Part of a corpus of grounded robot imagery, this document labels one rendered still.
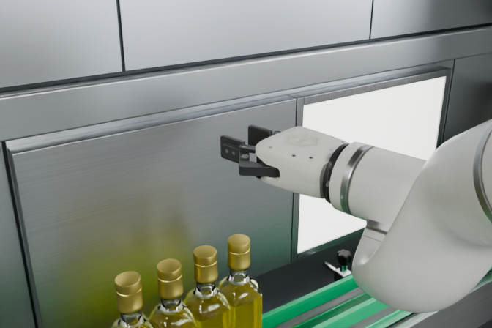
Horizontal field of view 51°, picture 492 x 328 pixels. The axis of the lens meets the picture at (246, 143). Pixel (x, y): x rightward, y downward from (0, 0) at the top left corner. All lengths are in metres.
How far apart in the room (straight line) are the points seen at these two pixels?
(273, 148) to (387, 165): 0.14
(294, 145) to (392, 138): 0.53
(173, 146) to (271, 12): 0.28
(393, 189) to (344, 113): 0.47
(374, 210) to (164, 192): 0.38
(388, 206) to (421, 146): 0.68
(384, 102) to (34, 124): 0.67
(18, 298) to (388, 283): 0.57
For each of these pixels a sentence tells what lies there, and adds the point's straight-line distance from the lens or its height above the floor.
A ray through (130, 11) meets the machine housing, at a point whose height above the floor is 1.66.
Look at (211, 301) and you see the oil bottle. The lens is 0.79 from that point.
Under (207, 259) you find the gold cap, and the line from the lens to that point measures 0.75.
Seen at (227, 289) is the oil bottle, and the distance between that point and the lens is 0.82.
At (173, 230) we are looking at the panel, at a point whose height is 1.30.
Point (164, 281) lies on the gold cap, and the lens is 0.73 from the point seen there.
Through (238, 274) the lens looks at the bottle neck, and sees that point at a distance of 0.80.
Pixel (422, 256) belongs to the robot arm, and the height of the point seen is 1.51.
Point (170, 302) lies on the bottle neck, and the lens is 0.76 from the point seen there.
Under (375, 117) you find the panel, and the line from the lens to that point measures 1.08.
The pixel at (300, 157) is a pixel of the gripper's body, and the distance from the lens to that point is 0.60.
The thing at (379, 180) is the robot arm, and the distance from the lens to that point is 0.56.
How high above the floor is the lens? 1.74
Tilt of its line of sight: 21 degrees down
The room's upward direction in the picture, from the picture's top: straight up
